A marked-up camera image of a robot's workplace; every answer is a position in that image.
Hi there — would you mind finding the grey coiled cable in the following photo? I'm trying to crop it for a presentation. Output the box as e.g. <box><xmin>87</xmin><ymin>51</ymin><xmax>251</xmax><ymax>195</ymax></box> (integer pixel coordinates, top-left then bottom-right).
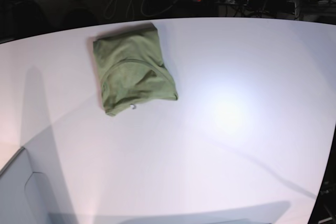
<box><xmin>102</xmin><ymin>0</ymin><xmax>179</xmax><ymax>20</ymax></box>

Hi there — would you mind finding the green T-shirt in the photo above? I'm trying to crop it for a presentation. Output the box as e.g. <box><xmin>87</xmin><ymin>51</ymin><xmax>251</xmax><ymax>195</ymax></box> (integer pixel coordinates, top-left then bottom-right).
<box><xmin>92</xmin><ymin>23</ymin><xmax>179</xmax><ymax>116</ymax></box>

